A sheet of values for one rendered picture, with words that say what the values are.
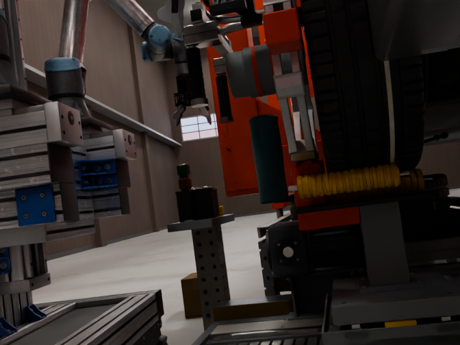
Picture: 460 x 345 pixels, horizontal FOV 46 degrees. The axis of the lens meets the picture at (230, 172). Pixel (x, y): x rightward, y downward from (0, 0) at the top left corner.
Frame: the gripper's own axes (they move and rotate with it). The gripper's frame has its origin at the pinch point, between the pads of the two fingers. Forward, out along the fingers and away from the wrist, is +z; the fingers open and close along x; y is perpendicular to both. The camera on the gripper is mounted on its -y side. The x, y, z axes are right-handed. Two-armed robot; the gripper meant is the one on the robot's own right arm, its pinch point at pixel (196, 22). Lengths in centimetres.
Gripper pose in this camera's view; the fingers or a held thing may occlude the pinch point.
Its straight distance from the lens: 127.2
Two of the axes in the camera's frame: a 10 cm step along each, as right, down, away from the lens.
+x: -4.1, 6.5, -6.3
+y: -8.9, -1.3, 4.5
